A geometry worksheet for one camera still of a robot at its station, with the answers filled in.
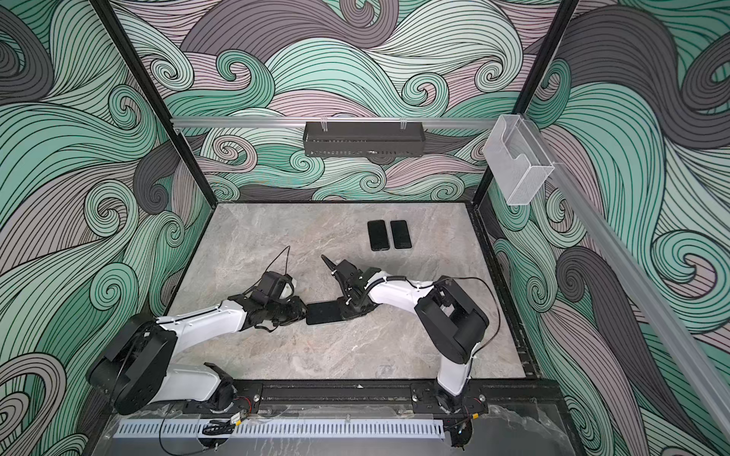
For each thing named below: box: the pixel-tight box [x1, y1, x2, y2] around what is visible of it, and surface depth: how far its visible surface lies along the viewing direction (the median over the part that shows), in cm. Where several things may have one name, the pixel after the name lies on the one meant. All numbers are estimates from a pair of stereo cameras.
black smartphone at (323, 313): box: [306, 300, 345, 325], surface depth 92 cm
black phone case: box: [366, 219, 390, 252], surface depth 110 cm
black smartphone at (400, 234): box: [390, 219, 412, 249], surface depth 113 cm
